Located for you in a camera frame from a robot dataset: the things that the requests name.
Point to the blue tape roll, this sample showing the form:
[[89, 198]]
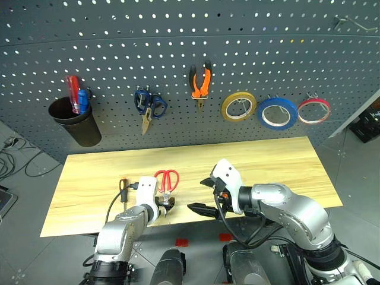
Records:
[[264, 117]]

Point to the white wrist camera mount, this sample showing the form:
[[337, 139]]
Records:
[[146, 190], [230, 178]]

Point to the red floor marker square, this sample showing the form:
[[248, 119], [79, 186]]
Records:
[[225, 237], [181, 242]]

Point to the red tape roll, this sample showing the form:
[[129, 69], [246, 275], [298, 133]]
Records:
[[314, 101]]

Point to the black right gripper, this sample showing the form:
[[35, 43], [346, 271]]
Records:
[[223, 205]]

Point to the yellow tape roll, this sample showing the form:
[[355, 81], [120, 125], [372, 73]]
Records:
[[228, 102]]

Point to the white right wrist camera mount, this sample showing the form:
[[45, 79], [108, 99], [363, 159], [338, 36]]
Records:
[[230, 178]]

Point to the black cup holder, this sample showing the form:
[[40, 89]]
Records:
[[80, 129]]

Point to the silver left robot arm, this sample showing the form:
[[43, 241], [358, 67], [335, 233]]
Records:
[[118, 234]]

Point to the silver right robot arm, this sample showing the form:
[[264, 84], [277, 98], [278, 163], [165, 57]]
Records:
[[297, 213]]

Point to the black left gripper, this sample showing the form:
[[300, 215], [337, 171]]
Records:
[[161, 207]]

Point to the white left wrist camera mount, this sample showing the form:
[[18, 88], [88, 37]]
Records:
[[146, 190]]

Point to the dark flat device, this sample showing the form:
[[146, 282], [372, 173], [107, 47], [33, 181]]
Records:
[[6, 202]]

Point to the grey perforated pegboard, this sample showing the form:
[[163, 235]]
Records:
[[166, 35]]

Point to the orange and black pliers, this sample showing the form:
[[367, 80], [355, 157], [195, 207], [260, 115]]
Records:
[[204, 84]]

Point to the long metal peg hook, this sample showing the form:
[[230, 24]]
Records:
[[356, 24]]

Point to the black storage box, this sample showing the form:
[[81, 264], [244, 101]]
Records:
[[366, 123]]

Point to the metal tape peg hook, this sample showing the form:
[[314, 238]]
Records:
[[312, 95], [273, 98], [243, 104]]

